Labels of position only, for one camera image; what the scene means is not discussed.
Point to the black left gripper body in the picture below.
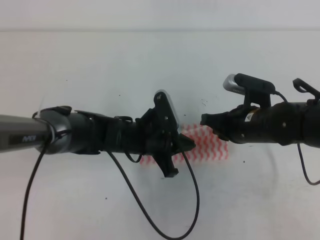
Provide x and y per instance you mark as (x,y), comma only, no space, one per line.
(143,135)

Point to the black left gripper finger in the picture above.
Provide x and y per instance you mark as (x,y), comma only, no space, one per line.
(165,163)
(184,143)

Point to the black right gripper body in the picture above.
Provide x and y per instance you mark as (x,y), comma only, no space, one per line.
(253,125)

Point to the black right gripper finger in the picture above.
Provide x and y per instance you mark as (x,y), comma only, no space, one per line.
(219,120)
(220,134)

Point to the pink wavy striped towel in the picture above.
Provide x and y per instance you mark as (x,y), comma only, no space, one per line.
(209,147)

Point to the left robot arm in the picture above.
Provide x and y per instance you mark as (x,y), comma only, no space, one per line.
(85,133)

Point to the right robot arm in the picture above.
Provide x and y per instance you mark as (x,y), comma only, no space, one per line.
(284,123)

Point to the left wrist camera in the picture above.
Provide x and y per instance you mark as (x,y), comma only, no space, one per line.
(166,113)

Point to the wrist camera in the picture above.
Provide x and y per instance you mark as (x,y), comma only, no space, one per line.
(166,113)
(254,90)

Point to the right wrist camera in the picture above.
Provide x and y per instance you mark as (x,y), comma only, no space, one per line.
(254,90)

